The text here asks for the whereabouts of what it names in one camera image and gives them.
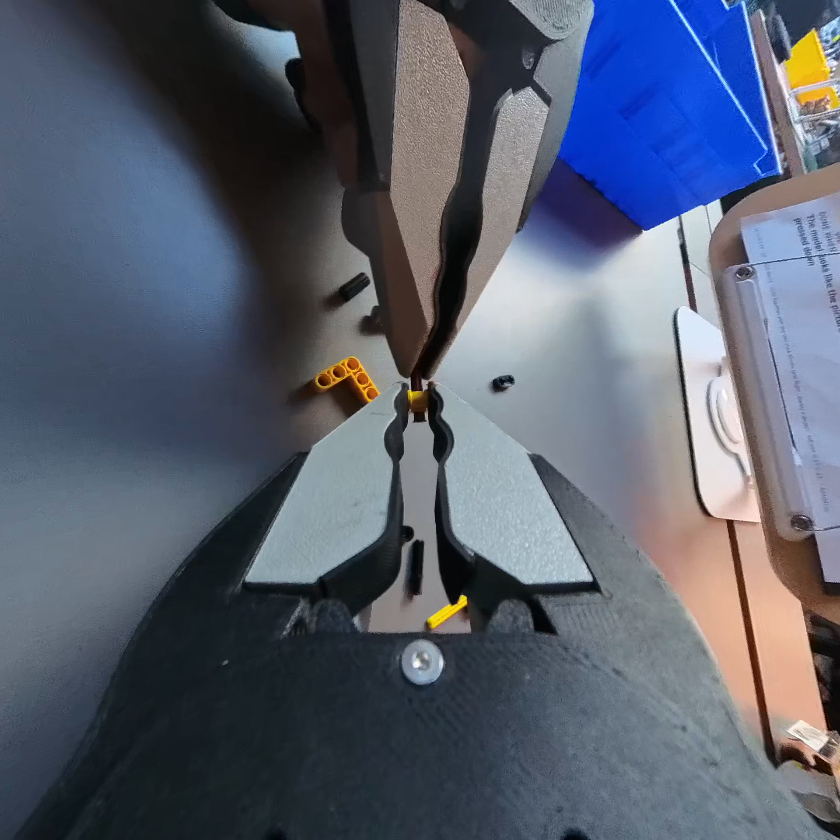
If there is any white stand base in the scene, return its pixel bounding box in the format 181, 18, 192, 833
673, 306, 763, 525

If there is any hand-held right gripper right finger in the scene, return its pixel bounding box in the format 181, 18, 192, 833
428, 382, 597, 634

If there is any printed instruction sheet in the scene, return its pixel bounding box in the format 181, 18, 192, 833
740, 197, 840, 585

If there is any yellow lego axle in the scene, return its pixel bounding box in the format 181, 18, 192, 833
427, 595, 469, 630

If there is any tan display board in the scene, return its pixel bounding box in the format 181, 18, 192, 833
707, 161, 840, 614

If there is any yellow L-shaped lego beam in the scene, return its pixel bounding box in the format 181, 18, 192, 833
314, 356, 382, 403

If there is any person's left hand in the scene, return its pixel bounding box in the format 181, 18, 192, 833
298, 0, 349, 185

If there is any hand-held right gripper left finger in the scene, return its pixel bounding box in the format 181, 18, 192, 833
243, 382, 411, 618

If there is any yellow storage bin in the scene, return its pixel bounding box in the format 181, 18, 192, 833
784, 29, 831, 89

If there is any blue storage bin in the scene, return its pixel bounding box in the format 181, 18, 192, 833
682, 0, 785, 178
535, 0, 769, 231

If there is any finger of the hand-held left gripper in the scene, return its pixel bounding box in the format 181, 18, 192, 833
419, 84, 552, 382
328, 0, 472, 380

